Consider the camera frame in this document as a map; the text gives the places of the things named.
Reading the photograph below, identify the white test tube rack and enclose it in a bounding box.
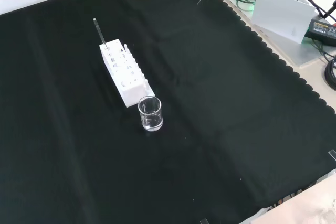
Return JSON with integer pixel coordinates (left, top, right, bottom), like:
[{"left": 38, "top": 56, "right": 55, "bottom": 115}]
[{"left": 99, "top": 38, "right": 156, "bottom": 109}]

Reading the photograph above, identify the pale white board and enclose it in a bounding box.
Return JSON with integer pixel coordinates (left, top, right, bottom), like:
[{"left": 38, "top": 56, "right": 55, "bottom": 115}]
[{"left": 251, "top": 0, "right": 317, "bottom": 45}]

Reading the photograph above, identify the black power adapter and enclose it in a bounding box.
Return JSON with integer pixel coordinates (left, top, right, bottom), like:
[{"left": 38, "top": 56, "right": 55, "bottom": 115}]
[{"left": 304, "top": 17, "right": 336, "bottom": 47}]

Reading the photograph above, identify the green cable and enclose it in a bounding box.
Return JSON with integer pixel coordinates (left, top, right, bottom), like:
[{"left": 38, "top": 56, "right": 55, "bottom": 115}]
[{"left": 235, "top": 0, "right": 257, "bottom": 13}]

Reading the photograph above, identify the clear glass rod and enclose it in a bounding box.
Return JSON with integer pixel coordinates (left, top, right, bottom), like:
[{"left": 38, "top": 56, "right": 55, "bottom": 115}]
[{"left": 92, "top": 18, "right": 109, "bottom": 51}]

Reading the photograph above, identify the black cable bundle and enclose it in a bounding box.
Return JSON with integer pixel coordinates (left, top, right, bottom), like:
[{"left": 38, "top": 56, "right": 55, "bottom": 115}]
[{"left": 323, "top": 55, "right": 336, "bottom": 91}]

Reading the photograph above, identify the grey metal base plate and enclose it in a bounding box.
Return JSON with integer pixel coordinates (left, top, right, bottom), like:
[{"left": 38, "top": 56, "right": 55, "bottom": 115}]
[{"left": 222, "top": 0, "right": 336, "bottom": 68}]

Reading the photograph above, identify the small clear glass beaker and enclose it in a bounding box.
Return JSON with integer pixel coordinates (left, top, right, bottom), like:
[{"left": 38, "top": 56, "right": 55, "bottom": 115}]
[{"left": 138, "top": 95, "right": 164, "bottom": 132}]

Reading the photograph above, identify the black scalloped bench cloth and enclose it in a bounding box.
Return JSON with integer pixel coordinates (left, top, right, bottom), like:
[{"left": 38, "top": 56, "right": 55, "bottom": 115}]
[{"left": 0, "top": 0, "right": 336, "bottom": 224}]

